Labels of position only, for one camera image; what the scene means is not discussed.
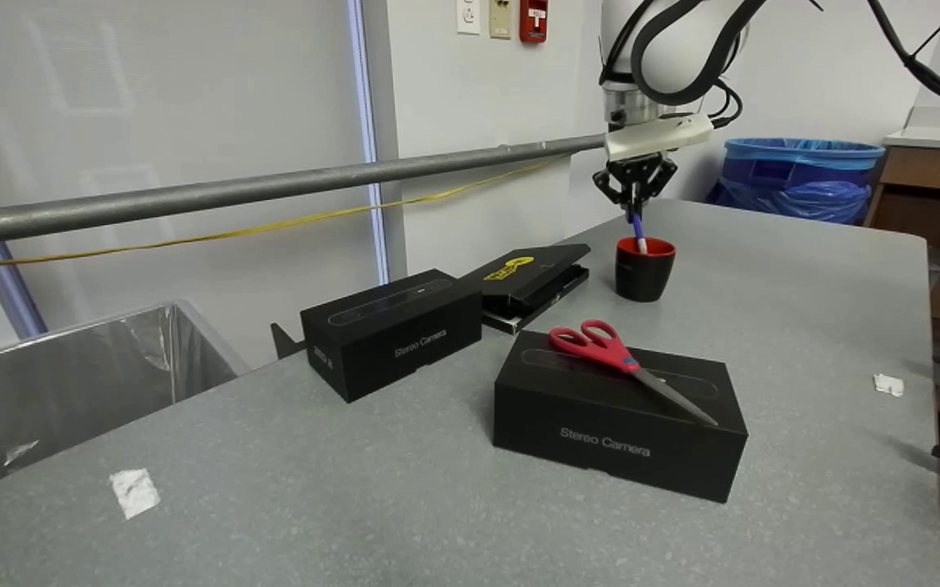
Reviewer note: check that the black mug red interior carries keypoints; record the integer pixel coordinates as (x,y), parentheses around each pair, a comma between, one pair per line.
(644,270)

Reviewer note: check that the red fire alarm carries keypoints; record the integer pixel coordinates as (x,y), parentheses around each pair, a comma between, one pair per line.
(533,22)

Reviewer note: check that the grey plastic lined bin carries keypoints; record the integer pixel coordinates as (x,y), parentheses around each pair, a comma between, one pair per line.
(73,386)

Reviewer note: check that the flat black box yellow logo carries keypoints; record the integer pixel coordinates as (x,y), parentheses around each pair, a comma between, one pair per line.
(527,282)

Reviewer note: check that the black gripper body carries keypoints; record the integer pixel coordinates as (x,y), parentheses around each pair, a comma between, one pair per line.
(646,127)

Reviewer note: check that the beige wall plate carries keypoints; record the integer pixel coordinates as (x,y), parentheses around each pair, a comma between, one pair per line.
(501,16)

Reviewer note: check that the white tape patch left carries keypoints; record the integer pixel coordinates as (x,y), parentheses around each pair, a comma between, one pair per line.
(133,489)

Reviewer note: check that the white wall switch plate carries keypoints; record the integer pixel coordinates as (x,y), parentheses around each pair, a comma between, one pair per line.
(472,16)

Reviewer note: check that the white tape scrap right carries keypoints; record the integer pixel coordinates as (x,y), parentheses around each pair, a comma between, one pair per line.
(887,386)

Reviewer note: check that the blue lined trash bin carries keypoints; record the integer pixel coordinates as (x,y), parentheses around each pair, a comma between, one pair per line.
(800,177)

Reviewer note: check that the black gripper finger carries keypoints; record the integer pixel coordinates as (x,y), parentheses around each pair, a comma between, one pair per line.
(613,191)
(658,177)

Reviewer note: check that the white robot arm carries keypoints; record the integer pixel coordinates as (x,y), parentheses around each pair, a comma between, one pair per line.
(659,77)

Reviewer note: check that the black stereo camera box left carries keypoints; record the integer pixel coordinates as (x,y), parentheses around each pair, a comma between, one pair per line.
(384,335)

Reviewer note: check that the black box under scissors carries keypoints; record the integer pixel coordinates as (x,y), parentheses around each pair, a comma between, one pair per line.
(586,416)

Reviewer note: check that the red handled scissors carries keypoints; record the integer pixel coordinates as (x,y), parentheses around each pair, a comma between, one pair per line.
(602,342)

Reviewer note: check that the grey metal rail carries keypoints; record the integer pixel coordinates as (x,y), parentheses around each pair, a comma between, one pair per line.
(200,196)

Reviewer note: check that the blue marker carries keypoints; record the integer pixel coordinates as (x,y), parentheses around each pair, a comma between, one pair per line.
(638,232)

